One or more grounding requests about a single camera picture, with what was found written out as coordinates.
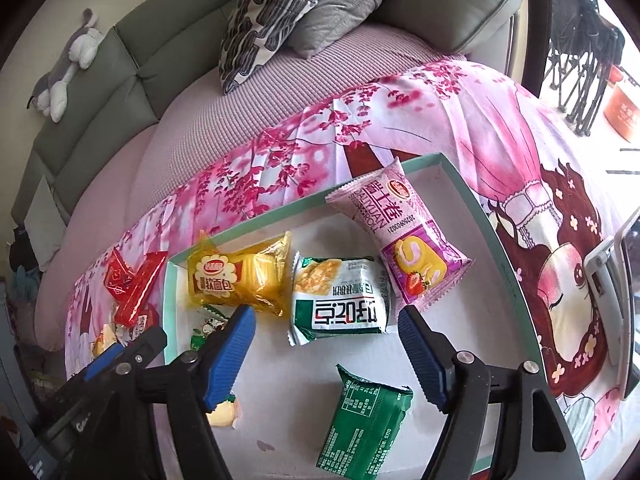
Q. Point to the grey-green sofa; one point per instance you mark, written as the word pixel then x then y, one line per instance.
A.
pixel 150 45

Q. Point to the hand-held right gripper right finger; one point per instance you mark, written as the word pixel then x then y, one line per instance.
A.
pixel 425 365

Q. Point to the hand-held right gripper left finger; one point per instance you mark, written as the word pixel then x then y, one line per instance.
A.
pixel 230 360

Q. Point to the black folding chair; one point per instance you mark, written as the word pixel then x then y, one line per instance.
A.
pixel 580 60

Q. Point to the small green white snack packet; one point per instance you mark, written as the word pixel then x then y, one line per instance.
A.
pixel 207 327

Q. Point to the green white biscuit packet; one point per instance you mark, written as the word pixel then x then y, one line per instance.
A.
pixel 340 305

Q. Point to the pink printed blanket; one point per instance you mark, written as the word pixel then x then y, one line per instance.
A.
pixel 500 125

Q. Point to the light grey pillow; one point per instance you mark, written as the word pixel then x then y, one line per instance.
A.
pixel 45 220

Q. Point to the round yellow cake packet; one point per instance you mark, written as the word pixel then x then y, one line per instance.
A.
pixel 225 412

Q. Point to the yellow soft bread packet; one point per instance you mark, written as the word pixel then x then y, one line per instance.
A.
pixel 235 275

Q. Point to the yellow roll cake packet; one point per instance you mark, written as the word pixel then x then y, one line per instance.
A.
pixel 102 345

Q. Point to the purple roll cake packet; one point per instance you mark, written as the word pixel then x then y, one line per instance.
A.
pixel 395 220

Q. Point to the pink sofa seat cover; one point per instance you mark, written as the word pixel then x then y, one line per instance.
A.
pixel 200 125

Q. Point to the dark clothes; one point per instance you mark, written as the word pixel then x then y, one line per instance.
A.
pixel 22 252

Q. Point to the red printed snack packet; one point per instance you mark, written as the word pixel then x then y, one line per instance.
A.
pixel 117 277

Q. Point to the dark green biscuit packet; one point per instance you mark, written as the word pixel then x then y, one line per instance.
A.
pixel 365 425

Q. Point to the black white patterned pillow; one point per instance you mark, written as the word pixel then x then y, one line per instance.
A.
pixel 260 25

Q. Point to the orange box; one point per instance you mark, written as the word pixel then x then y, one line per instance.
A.
pixel 622 110

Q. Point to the teal rimmed white tray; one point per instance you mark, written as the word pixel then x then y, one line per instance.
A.
pixel 310 400

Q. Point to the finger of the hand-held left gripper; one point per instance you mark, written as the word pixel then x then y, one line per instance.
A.
pixel 102 362
pixel 147 345

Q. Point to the grey white plush toy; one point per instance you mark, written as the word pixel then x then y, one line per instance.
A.
pixel 75 55

